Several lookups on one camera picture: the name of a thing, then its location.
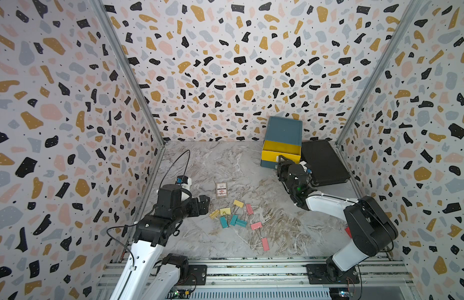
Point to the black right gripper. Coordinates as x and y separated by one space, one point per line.
282 166

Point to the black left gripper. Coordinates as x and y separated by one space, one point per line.
204 205

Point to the yellow binder clip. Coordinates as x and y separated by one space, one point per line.
225 211
238 204
214 214

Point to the teal binder clip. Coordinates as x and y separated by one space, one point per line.
224 222
241 223
234 220

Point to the yellow drawer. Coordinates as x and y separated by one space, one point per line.
272 150

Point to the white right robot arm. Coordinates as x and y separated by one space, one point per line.
371 230

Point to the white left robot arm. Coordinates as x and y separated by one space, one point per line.
142 277

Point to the teal drawer cabinet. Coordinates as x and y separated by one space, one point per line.
285 130

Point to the pink binder clip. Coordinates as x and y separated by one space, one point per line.
265 244
256 226
250 209

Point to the black flat case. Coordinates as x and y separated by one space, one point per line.
324 164

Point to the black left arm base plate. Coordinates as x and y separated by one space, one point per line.
189 275

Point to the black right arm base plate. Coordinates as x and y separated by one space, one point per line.
327 274

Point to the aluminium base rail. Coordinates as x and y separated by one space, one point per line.
293 278

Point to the aluminium corner post right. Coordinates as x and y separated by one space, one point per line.
401 29

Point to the aluminium corner post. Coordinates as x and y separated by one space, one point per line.
100 12
401 29

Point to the aluminium corner post left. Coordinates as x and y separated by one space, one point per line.
100 12

